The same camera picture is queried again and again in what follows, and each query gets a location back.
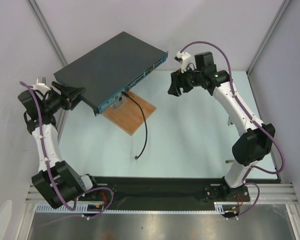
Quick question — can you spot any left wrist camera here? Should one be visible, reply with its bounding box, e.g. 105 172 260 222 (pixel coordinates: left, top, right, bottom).
32 76 51 94

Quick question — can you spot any wooden board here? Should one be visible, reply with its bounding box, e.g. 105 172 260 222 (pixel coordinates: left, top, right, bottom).
102 91 157 136

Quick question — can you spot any black ethernet cable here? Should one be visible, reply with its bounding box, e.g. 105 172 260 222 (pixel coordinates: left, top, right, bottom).
121 91 149 161

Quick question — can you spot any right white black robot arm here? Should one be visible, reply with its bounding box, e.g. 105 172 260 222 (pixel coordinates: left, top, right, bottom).
168 51 276 201

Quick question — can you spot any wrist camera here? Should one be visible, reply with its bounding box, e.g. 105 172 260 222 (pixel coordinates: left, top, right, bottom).
32 76 51 94
174 51 191 73

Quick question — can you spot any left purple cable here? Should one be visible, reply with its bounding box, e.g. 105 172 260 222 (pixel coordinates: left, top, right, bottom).
19 80 115 221

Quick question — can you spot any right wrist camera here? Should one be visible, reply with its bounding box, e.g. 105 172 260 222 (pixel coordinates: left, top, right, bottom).
174 51 191 73

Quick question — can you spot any white slotted cable duct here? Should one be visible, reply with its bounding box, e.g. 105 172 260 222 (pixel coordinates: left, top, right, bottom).
35 203 225 215

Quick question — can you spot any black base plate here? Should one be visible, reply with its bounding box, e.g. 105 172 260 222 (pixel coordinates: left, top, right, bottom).
71 176 282 211

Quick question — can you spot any dark grey network switch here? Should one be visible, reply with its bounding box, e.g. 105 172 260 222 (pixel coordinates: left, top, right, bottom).
54 31 168 115

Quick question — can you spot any aluminium rail frame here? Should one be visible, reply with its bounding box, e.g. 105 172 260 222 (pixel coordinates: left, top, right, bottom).
18 184 300 240

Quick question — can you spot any silver transceiver module flat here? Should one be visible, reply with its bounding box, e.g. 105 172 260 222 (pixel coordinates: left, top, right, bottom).
225 160 234 164

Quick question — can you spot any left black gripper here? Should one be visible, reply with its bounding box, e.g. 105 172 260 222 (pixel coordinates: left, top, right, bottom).
41 82 85 115

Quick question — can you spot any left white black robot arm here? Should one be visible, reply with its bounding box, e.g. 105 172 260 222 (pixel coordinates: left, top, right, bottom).
17 81 100 211

